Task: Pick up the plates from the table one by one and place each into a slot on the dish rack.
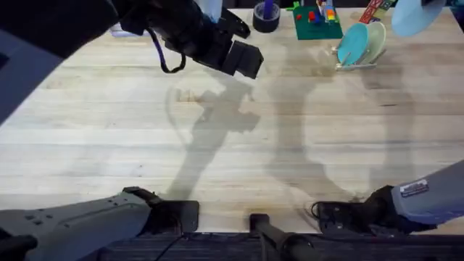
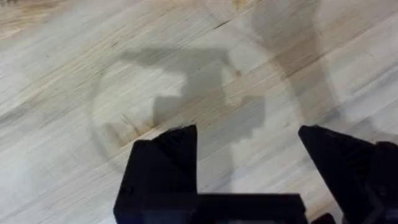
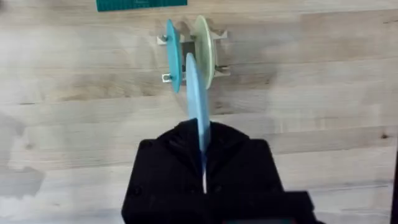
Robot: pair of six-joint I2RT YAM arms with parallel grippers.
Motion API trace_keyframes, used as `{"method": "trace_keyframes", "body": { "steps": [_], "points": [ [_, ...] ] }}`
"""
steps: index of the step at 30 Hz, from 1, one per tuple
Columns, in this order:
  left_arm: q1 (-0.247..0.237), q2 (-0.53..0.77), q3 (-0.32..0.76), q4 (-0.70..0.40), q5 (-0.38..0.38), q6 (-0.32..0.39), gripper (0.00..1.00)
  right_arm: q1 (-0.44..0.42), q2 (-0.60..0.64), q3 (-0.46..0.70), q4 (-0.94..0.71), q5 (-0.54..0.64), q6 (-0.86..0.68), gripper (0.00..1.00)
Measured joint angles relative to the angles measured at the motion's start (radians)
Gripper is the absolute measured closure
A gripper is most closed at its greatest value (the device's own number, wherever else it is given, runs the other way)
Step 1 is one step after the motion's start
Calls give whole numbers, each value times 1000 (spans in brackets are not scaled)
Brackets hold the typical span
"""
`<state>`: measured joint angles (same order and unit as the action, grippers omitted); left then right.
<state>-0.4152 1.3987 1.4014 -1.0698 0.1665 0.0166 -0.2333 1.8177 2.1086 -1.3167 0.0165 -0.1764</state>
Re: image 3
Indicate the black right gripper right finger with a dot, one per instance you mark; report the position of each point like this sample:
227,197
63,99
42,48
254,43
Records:
239,165

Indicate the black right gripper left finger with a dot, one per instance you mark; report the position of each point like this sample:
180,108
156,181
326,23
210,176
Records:
168,168

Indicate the light blue plate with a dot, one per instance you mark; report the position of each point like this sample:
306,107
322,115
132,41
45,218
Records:
196,99

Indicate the small white peg rack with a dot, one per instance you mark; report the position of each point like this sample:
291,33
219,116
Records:
221,71

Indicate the teal plate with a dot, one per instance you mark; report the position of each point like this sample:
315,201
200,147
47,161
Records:
174,56

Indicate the pale green plate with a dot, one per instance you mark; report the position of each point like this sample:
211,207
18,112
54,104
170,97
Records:
205,49

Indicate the green cutting mat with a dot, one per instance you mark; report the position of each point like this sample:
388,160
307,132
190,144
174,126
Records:
140,4

